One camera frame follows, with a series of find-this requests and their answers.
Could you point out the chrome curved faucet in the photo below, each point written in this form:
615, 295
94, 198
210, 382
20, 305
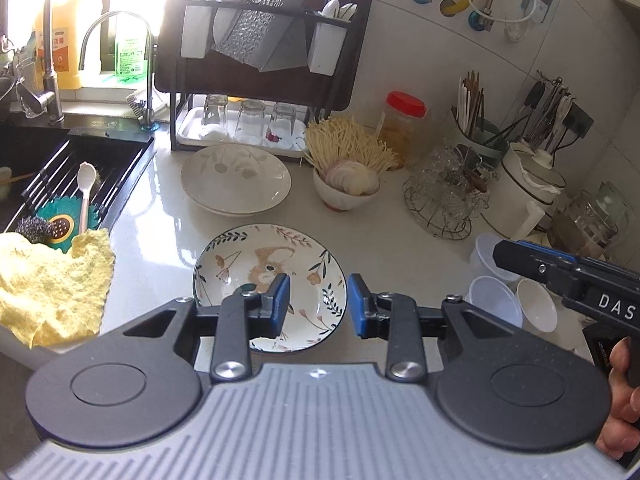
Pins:
146, 85

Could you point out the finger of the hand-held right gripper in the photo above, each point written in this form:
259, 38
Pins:
545, 251
515, 260

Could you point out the hammered steel cleaver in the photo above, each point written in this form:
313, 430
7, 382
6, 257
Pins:
260, 15

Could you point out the white utensil caddy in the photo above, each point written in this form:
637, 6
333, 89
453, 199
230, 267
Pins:
195, 32
326, 50

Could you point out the wall socket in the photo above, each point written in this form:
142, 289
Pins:
582, 119

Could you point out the set of patterned glass cups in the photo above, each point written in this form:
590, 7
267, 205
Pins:
445, 185

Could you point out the purple onion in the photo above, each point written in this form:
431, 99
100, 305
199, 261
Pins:
352, 177

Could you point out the sink drain rack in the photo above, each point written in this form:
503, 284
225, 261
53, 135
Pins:
115, 180

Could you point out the green label bottle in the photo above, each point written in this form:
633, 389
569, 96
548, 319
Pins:
130, 57

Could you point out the yellow detergent bottle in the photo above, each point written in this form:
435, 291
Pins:
67, 45

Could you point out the translucent plastic bowl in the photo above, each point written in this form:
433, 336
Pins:
492, 302
485, 260

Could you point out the glass kettle with cream base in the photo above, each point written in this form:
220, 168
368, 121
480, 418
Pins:
590, 225

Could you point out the black kitchen sink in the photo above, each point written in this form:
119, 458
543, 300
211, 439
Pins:
30, 150

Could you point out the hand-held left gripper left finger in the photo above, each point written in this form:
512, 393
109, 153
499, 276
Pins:
282, 302

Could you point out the white drip tray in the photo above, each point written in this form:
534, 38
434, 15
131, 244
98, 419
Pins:
187, 130

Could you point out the bundle of dry noodles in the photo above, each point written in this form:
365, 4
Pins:
345, 142

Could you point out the white ceramic bowl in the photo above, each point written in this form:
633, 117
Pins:
537, 305

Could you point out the floral patterned ceramic plate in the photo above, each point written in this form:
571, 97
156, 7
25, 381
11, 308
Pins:
235, 260

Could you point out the hanging metal utensils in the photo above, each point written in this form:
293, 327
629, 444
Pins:
545, 110

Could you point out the white electric pot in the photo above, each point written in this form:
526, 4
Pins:
515, 200

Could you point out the bundle of chopsticks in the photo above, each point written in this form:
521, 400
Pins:
471, 102

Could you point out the yellow dish cloth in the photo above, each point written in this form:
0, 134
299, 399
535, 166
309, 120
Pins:
50, 290

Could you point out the clear drinking glass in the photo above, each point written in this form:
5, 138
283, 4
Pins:
249, 122
214, 117
281, 125

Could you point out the small ceramic bowl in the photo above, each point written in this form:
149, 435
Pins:
342, 202

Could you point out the white spoons in caddy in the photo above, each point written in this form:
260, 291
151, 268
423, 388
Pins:
337, 9

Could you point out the green chopstick holder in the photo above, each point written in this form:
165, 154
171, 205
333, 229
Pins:
482, 152

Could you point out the teal sunflower scrubber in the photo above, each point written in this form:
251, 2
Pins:
65, 215

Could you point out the white leaf print plate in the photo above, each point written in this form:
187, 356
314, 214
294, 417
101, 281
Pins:
235, 177

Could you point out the steel wool scourer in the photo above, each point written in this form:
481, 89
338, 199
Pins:
32, 230

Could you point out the clear wall suction dish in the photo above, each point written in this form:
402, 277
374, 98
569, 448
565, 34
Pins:
520, 25

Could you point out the person's right hand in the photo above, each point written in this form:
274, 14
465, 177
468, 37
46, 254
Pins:
620, 425

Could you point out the black metal dish rack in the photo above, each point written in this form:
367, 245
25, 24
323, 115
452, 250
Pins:
172, 125

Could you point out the dark tall faucet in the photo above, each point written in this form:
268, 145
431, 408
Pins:
50, 80

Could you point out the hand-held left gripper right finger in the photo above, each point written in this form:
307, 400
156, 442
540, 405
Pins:
357, 305

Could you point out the plastic jar with red lid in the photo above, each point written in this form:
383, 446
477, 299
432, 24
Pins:
402, 125

